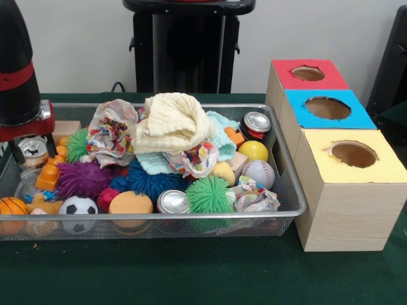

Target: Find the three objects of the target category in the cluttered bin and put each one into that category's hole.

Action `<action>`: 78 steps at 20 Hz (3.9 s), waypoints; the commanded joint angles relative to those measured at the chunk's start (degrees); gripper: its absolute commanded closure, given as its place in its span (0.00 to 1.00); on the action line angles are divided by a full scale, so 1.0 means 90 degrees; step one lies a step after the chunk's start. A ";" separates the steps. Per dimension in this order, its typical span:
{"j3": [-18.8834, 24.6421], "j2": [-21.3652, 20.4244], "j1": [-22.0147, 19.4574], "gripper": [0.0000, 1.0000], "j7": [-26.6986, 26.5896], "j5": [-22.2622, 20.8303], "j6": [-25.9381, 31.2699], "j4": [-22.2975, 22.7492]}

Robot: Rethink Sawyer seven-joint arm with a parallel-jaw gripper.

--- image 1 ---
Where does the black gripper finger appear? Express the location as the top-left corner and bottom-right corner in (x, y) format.
(7, 139), (26, 165)
(45, 133), (59, 158)

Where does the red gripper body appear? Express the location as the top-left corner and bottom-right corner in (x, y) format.
(0, 100), (57, 143)

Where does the clear plastic bottle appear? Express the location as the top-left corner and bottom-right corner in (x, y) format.
(18, 166), (58, 203)

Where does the orange toy brick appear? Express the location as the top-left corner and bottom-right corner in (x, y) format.
(34, 136), (69, 191)

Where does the polka dot cloth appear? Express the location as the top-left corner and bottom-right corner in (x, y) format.
(163, 139), (221, 179)
(85, 98), (139, 168)

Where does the cream knitted cloth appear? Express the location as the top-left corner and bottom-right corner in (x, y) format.
(130, 92), (217, 155)

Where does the mint green cloth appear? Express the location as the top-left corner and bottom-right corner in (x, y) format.
(136, 110), (240, 175)

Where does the shallow clear mesh bin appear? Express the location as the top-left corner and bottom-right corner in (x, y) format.
(0, 102), (308, 241)

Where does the wooden box with three holes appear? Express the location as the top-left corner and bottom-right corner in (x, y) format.
(264, 58), (407, 253)

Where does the purple spiky ball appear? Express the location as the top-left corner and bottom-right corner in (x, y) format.
(55, 160), (114, 198)

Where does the black and white soccer ball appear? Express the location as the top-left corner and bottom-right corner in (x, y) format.
(59, 195), (99, 235)

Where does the green spiky ball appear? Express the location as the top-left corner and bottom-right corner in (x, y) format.
(184, 175), (238, 214)

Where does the white baseball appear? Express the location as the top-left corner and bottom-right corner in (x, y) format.
(241, 159), (276, 189)

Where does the dark green side tablecloth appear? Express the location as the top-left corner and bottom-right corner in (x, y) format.
(378, 102), (407, 128)

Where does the black chair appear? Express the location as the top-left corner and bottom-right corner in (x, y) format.
(366, 4), (407, 111)

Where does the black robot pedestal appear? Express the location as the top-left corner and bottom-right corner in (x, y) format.
(122, 0), (257, 94)

